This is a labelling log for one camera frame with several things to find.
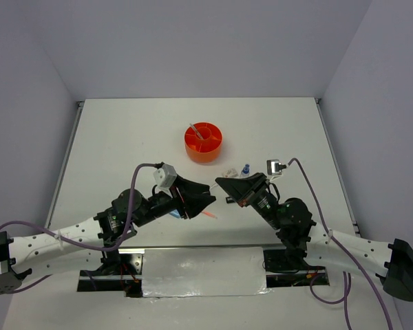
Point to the orange round compartment organizer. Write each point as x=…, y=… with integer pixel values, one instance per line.
x=206, y=150

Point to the blue capsule eraser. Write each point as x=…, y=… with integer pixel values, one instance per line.
x=175, y=214

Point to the clear white pen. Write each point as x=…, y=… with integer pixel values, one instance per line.
x=195, y=130

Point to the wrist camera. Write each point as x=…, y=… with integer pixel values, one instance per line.
x=165, y=176
x=274, y=169

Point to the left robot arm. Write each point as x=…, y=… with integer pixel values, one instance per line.
x=95, y=242

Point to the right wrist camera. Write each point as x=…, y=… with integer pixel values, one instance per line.
x=274, y=169

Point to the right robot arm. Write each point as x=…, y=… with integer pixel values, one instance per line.
x=306, y=241

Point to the blue cap glue bottle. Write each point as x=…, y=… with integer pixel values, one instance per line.
x=245, y=172

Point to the silver foil covered panel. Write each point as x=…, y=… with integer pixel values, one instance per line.
x=203, y=272

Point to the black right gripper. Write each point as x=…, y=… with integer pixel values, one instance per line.
x=244, y=190

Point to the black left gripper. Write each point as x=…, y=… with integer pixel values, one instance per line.
x=186, y=199

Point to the thin orange pen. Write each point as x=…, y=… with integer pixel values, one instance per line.
x=209, y=214

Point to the small white eraser block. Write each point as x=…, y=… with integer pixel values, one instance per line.
x=230, y=173

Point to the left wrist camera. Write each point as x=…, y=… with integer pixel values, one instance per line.
x=165, y=176

